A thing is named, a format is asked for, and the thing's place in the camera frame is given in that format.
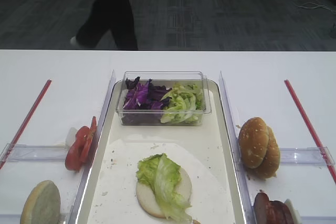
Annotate green lettuce leaf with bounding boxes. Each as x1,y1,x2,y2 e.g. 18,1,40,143
136,153,192,223

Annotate shredded green lettuce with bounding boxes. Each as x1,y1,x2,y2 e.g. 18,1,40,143
160,82,204,124

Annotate red tomato slices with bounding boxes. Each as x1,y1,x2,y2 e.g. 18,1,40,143
65,116,97,172

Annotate white pusher block tomato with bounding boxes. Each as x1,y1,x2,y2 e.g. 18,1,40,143
65,127,78,149

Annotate front meat patty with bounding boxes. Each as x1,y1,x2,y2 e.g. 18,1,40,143
253,193,271,224

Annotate white pusher block patties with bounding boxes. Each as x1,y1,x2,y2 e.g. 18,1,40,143
285,199,302,224

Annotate clear salad container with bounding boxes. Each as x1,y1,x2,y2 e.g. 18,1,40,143
116,71,212,125

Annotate purple cabbage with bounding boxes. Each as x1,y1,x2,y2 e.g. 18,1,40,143
123,77,172,110

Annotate metal tray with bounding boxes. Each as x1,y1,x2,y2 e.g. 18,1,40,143
77,81,246,223

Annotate sesame bun front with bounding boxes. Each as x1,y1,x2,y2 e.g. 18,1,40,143
238,117,269,169

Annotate sesame bun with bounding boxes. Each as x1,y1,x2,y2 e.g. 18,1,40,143
238,117,269,169
254,126,280,179

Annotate bottom bun on tray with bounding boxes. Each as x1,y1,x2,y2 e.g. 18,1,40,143
136,168,192,218

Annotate person in black trousers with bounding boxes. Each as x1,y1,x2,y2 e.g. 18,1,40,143
70,0,138,51

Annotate sesame bun rear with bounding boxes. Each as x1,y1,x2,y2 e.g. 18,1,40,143
254,126,280,179

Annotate left long clear divider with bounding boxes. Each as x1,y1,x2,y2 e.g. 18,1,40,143
65,70,116,223

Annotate left bun half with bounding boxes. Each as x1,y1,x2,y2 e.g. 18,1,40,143
20,180,61,224

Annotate left red straw rail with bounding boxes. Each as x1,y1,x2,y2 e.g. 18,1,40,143
0,79,52,168

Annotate red straw rail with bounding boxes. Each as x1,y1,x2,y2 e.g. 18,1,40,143
284,80,335,182
0,79,52,168

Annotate clear rail near buns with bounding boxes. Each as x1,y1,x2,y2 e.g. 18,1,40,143
280,147,335,166

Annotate clear rail near tomato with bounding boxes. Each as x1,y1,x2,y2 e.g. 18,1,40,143
1,144,68,162

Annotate right red straw rail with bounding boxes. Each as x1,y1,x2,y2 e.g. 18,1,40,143
284,80,335,182

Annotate white cable on floor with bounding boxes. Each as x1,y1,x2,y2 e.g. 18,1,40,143
293,0,336,15

